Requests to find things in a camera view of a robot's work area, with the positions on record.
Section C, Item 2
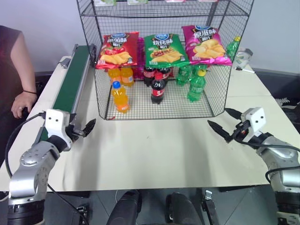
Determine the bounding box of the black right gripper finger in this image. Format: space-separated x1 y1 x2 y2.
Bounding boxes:
207 120 232 143
225 108 242 121

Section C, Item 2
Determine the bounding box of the person in maroon shirt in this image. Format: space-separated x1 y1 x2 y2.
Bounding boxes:
0 25 38 167

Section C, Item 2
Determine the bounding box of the magenta potato chips bag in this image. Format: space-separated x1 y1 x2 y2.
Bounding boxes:
181 24 233 66
136 37 146 79

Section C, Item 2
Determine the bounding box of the cola bottle red label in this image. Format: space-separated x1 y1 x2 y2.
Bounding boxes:
156 66 172 83
142 66 157 87
150 73 168 105

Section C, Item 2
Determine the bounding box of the white marker pen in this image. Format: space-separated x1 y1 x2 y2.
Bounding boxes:
234 67 255 74

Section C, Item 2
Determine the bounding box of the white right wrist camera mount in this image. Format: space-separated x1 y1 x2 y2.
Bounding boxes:
240 107 267 138

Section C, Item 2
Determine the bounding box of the person's bare hand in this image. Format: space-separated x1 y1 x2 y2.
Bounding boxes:
11 91 38 119

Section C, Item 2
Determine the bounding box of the green potato chips bag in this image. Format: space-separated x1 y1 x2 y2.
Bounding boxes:
143 33 190 68

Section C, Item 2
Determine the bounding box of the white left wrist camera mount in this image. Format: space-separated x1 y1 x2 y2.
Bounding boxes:
44 108 74 151

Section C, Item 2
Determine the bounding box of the green conveyor belt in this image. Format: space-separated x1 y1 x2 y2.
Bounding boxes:
34 44 98 146

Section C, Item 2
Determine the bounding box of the orange soda bottle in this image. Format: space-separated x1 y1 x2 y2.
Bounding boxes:
120 67 135 87
107 67 122 85
111 80 130 114

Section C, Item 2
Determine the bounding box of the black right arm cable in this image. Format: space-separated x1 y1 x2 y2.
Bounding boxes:
233 127 300 186

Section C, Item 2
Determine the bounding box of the green soda bottle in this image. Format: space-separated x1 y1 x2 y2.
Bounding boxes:
190 64 209 78
225 36 242 62
187 68 207 103
175 66 192 86

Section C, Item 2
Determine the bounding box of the black wire mesh shelf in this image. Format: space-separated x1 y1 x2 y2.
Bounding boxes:
76 0 255 121

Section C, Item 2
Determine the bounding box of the red potato chips bag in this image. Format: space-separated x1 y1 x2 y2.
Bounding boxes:
94 31 140 69

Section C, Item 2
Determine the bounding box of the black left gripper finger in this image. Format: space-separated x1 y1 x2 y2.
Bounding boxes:
82 118 97 138

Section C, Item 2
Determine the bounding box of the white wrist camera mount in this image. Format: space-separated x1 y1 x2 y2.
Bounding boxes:
240 107 267 138
44 108 74 151

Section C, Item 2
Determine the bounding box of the dark rounded shape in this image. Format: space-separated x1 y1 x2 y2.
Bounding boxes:
165 192 206 225
106 189 143 225

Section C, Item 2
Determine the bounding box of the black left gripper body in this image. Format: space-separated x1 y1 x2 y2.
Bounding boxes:
66 124 85 143

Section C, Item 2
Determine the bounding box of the white teal tape dispenser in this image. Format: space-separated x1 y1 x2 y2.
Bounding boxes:
235 47 254 70

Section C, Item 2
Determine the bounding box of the black table clamp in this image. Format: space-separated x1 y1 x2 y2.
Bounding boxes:
202 189 217 225

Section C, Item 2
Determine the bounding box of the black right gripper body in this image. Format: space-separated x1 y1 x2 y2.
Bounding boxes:
230 120 253 143

